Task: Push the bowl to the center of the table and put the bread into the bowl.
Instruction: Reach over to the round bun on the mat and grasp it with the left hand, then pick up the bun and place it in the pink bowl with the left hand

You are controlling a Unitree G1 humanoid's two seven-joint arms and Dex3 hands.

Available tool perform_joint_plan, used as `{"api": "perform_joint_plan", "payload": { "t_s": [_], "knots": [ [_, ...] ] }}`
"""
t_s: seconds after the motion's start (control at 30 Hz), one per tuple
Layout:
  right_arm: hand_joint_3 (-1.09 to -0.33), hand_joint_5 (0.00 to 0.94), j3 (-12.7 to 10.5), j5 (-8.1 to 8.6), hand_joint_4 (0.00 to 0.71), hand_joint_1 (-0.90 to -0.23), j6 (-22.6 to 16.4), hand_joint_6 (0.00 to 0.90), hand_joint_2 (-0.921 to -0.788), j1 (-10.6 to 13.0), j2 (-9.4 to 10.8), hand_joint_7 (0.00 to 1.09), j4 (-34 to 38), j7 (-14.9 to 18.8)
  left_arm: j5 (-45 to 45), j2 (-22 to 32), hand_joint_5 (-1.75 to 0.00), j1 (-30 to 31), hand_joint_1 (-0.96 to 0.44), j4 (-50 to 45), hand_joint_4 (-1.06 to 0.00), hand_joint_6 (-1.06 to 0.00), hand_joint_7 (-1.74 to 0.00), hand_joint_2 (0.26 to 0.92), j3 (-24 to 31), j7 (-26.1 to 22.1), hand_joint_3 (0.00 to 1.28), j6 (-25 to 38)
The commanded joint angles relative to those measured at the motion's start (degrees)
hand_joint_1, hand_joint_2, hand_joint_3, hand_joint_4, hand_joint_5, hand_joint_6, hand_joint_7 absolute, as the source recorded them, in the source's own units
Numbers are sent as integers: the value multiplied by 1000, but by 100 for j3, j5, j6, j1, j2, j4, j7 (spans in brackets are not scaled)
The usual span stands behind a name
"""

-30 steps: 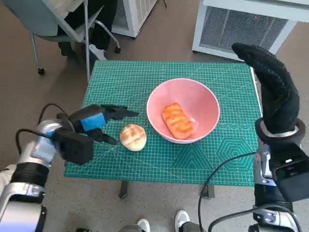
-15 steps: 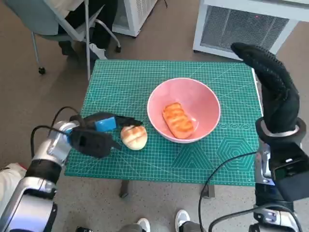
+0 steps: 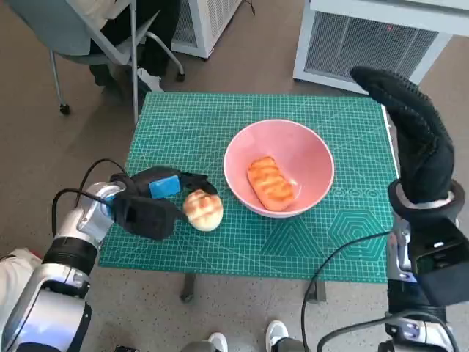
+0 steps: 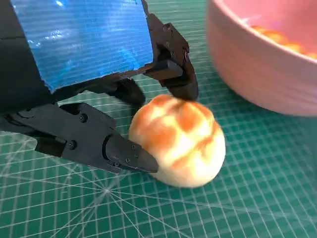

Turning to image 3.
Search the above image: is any black table leg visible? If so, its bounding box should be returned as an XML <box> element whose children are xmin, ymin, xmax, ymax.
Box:
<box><xmin>179</xmin><ymin>274</ymin><xmax>197</xmax><ymax>304</ymax></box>
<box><xmin>303</xmin><ymin>281</ymin><xmax>327</xmax><ymax>304</ymax></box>

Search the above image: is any long toy bread loaf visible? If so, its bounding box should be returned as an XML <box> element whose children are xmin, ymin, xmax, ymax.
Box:
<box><xmin>246</xmin><ymin>155</ymin><xmax>296</xmax><ymax>213</ymax></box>

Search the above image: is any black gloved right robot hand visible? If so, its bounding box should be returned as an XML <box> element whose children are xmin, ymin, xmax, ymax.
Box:
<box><xmin>350</xmin><ymin>65</ymin><xmax>456</xmax><ymax>205</ymax></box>

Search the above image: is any person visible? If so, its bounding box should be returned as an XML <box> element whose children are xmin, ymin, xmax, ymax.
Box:
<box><xmin>73</xmin><ymin>0</ymin><xmax>182</xmax><ymax>92</ymax></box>
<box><xmin>0</xmin><ymin>247</ymin><xmax>45</xmax><ymax>320</ymax></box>

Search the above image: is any pink bowl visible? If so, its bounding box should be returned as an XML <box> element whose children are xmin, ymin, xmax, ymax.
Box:
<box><xmin>223</xmin><ymin>119</ymin><xmax>336</xmax><ymax>220</ymax></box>

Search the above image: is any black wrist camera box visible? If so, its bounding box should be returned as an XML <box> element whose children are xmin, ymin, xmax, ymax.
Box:
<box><xmin>410</xmin><ymin>216</ymin><xmax>469</xmax><ymax>307</ymax></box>
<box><xmin>111</xmin><ymin>193</ymin><xmax>188</xmax><ymax>242</ymax></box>

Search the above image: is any long black robot cable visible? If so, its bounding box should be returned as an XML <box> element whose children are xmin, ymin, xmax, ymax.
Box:
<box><xmin>300</xmin><ymin>230</ymin><xmax>392</xmax><ymax>352</ymax></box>

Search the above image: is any round toy bread bun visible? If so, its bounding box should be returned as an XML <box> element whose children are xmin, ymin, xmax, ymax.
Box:
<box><xmin>182</xmin><ymin>189</ymin><xmax>224</xmax><ymax>232</ymax></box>

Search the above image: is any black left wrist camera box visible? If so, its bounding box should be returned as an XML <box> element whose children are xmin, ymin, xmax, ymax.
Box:
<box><xmin>111</xmin><ymin>193</ymin><xmax>188</xmax><ymax>242</ymax></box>

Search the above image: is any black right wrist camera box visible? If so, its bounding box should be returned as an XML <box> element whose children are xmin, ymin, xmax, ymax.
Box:
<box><xmin>410</xmin><ymin>216</ymin><xmax>469</xmax><ymax>307</ymax></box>

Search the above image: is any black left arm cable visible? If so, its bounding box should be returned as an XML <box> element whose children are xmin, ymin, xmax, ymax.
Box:
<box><xmin>52</xmin><ymin>158</ymin><xmax>128</xmax><ymax>239</ymax></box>

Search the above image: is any green cutting mat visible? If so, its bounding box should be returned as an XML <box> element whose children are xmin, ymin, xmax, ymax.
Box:
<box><xmin>98</xmin><ymin>91</ymin><xmax>399</xmax><ymax>283</ymax></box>

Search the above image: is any small white mesh cabinet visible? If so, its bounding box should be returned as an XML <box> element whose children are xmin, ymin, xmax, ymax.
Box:
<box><xmin>170</xmin><ymin>0</ymin><xmax>245</xmax><ymax>59</ymax></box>

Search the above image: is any white shoe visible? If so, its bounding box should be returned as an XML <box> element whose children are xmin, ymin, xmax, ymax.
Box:
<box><xmin>264</xmin><ymin>318</ymin><xmax>290</xmax><ymax>345</ymax></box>
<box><xmin>207</xmin><ymin>331</ymin><xmax>228</xmax><ymax>352</ymax></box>

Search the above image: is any grey office chair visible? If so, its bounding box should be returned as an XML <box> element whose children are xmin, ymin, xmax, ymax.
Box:
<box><xmin>5</xmin><ymin>0</ymin><xmax>186</xmax><ymax>125</ymax></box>

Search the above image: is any large white mesh cabinet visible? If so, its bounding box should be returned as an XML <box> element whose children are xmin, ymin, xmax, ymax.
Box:
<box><xmin>292</xmin><ymin>0</ymin><xmax>469</xmax><ymax>95</ymax></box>

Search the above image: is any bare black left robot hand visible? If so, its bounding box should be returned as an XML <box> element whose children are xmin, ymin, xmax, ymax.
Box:
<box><xmin>126</xmin><ymin>165</ymin><xmax>219</xmax><ymax>202</ymax></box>

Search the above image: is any black right shoulder cable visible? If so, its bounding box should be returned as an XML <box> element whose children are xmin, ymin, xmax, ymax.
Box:
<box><xmin>317</xmin><ymin>307</ymin><xmax>469</xmax><ymax>352</ymax></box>

